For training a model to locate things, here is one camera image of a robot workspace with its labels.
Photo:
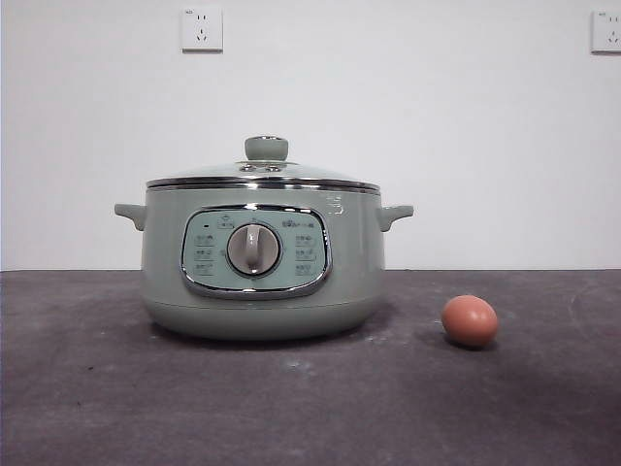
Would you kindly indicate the glass lid with green knob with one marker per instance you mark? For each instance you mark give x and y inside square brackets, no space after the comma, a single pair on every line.
[265,147]

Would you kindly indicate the white wall socket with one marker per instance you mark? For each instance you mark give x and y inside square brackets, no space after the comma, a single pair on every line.
[606,32]
[202,30]

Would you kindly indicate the brown egg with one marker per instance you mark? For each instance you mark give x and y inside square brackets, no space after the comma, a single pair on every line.
[469,320]

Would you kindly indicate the green electric cooking pot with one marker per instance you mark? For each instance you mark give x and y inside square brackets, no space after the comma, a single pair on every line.
[349,262]

